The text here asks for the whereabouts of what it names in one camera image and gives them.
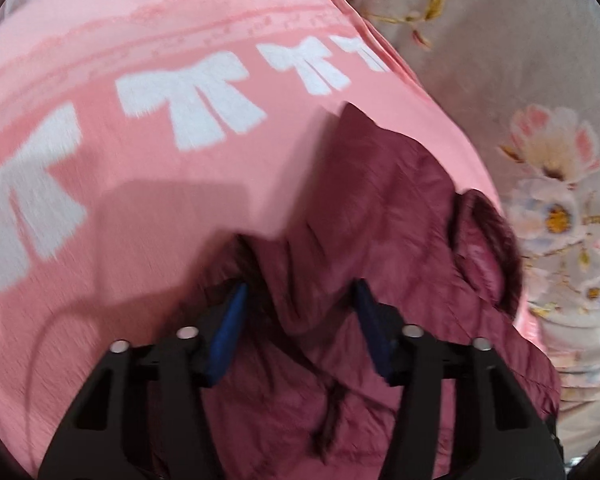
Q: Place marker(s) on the pink blanket with white bows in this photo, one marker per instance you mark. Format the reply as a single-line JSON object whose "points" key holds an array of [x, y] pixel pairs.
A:
{"points": [[130, 210]]}

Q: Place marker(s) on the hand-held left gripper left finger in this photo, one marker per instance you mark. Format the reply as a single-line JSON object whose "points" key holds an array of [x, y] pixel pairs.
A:
{"points": [[228, 321]]}

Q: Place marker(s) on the maroon puffer jacket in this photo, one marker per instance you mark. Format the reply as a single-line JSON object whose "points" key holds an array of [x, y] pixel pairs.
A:
{"points": [[370, 200]]}

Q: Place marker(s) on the grey floral bed sheet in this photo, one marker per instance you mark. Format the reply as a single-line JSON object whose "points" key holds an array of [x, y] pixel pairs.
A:
{"points": [[505, 60]]}

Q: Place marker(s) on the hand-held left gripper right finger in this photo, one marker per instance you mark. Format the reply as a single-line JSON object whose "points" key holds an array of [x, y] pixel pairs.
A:
{"points": [[371, 321]]}

